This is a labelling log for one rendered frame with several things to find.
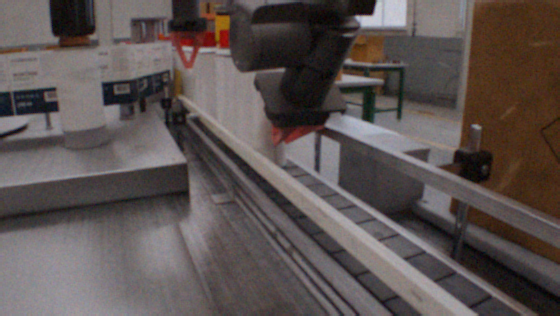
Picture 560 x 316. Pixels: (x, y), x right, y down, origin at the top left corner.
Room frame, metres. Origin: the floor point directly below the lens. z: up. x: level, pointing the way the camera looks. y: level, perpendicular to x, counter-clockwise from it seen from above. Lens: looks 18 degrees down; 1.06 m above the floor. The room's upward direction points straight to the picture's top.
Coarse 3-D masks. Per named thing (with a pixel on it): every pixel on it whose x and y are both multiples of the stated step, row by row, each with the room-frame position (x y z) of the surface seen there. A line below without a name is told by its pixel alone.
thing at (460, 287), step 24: (192, 120) 0.87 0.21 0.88; (216, 144) 0.66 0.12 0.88; (240, 168) 0.53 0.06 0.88; (288, 168) 0.53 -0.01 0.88; (336, 192) 0.43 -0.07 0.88; (288, 216) 0.38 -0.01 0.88; (360, 216) 0.37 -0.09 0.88; (384, 240) 0.31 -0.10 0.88; (408, 240) 0.31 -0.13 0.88; (360, 264) 0.27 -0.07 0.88; (432, 264) 0.27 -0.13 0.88; (384, 288) 0.24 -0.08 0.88; (456, 288) 0.23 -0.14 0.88; (480, 288) 0.23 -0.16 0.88; (408, 312) 0.21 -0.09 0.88; (480, 312) 0.20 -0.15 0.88; (504, 312) 0.20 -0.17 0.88
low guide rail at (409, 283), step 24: (216, 120) 0.70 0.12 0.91; (240, 144) 0.53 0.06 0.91; (264, 168) 0.44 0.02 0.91; (288, 192) 0.38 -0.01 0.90; (312, 192) 0.35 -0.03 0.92; (312, 216) 0.33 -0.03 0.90; (336, 216) 0.30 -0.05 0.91; (336, 240) 0.29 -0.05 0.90; (360, 240) 0.26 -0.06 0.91; (384, 264) 0.23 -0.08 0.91; (408, 264) 0.22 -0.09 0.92; (408, 288) 0.20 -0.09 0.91; (432, 288) 0.19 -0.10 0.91; (432, 312) 0.18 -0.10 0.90; (456, 312) 0.17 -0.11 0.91
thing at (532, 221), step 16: (336, 128) 0.43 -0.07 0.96; (352, 144) 0.39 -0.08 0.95; (368, 144) 0.37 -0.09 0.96; (384, 160) 0.34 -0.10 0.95; (400, 160) 0.32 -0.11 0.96; (416, 160) 0.31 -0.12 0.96; (416, 176) 0.30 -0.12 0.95; (432, 176) 0.28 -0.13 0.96; (448, 176) 0.27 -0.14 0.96; (448, 192) 0.27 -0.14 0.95; (464, 192) 0.25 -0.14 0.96; (480, 192) 0.24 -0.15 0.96; (480, 208) 0.24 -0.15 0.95; (496, 208) 0.22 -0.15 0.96; (512, 208) 0.21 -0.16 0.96; (528, 208) 0.21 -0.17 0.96; (512, 224) 0.21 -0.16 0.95; (528, 224) 0.20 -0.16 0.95; (544, 224) 0.19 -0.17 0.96; (544, 240) 0.19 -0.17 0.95
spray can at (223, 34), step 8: (224, 32) 0.69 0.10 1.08; (224, 40) 0.69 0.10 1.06; (224, 48) 0.70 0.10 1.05; (216, 56) 0.70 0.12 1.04; (216, 64) 0.70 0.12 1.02; (216, 72) 0.70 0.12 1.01; (224, 72) 0.69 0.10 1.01; (216, 80) 0.70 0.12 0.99; (224, 80) 0.69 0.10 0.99; (216, 88) 0.70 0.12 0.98; (224, 88) 0.69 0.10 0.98; (216, 96) 0.70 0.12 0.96; (224, 96) 0.69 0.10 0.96; (224, 104) 0.69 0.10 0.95; (224, 112) 0.69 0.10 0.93; (224, 120) 0.69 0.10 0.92
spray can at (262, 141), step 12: (252, 72) 0.52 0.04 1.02; (252, 84) 0.52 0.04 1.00; (252, 96) 0.52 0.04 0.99; (252, 108) 0.52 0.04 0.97; (252, 120) 0.52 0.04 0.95; (264, 120) 0.51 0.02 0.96; (252, 132) 0.53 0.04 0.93; (264, 132) 0.51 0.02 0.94; (252, 144) 0.53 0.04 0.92; (264, 144) 0.51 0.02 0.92; (276, 156) 0.51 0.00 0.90
